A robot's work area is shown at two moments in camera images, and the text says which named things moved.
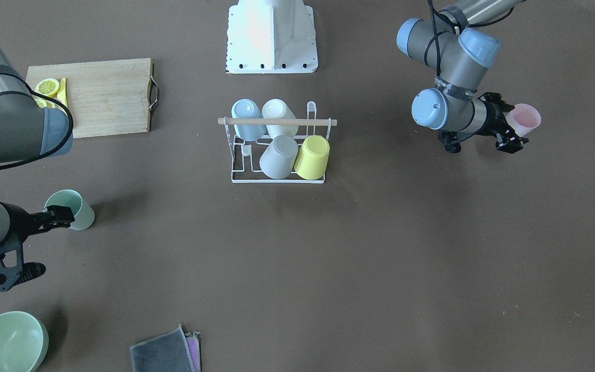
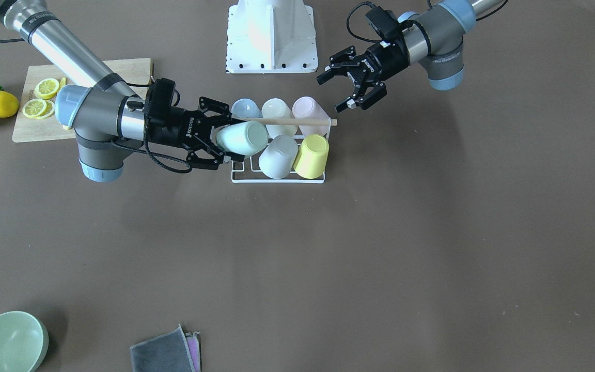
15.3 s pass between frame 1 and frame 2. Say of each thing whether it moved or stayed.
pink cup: moved
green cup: moved
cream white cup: stayed
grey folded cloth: stayed
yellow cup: stayed
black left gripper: moved
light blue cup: stayed
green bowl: stayed
